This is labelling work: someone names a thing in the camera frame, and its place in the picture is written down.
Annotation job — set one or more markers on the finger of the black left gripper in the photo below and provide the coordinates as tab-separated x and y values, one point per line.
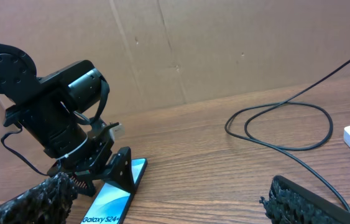
84	184
118	172

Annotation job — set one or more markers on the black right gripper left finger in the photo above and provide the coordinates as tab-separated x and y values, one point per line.
49	202

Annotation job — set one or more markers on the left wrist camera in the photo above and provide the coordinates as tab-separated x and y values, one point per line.
116	131

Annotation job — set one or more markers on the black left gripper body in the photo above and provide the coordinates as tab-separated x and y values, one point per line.
62	111

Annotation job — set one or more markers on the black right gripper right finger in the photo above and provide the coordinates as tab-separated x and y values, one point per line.
289	202

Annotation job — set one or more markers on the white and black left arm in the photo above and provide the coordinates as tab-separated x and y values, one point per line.
0	71

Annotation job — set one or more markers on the Galaxy S24+ smartphone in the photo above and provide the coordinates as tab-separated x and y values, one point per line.
109	207

